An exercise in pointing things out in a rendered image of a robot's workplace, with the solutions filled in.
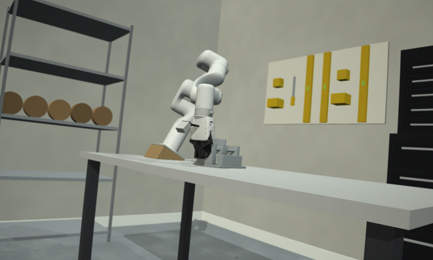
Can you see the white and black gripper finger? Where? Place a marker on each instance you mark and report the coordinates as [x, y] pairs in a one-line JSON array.
[[204, 145], [196, 145]]

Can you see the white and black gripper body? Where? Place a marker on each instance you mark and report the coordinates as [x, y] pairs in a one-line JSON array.
[[206, 124]]

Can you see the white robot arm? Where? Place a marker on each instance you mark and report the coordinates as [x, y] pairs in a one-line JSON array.
[[202, 94]]

